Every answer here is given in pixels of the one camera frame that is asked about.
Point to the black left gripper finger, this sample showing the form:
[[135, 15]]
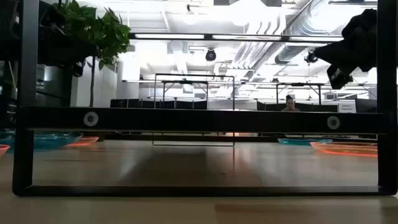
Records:
[[77, 55]]

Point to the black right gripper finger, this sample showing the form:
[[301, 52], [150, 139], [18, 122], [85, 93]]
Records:
[[363, 25], [351, 54]]

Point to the orange transparent plate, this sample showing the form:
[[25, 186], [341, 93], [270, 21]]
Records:
[[87, 140], [345, 149], [3, 150]]

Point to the blue transparent plate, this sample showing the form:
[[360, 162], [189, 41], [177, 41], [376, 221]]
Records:
[[53, 141], [298, 142]]

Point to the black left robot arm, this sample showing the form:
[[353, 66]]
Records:
[[56, 31]]

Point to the silver shelf bolt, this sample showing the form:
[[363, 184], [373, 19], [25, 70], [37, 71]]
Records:
[[90, 119], [333, 122]]

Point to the white sign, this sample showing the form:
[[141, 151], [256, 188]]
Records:
[[347, 106]]

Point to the dark glass cabinet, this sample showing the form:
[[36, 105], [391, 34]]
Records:
[[53, 90]]

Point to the black hanging ceiling lamp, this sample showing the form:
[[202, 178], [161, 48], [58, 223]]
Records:
[[310, 58]]

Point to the green potted plant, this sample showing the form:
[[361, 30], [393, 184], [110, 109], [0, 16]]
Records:
[[105, 34]]

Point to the black desk partition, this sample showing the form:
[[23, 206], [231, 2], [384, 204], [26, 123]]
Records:
[[130, 104], [317, 108]]

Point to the person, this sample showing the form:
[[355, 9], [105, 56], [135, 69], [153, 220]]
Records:
[[290, 104]]

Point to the black metal frame rig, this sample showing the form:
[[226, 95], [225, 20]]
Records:
[[298, 84], [185, 82]]

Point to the silver ceiling duct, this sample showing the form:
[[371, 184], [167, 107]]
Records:
[[289, 54]]

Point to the black aluminium table frame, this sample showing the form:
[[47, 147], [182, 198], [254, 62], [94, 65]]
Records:
[[174, 137]]

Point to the black hanging camera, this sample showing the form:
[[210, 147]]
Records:
[[211, 55]]

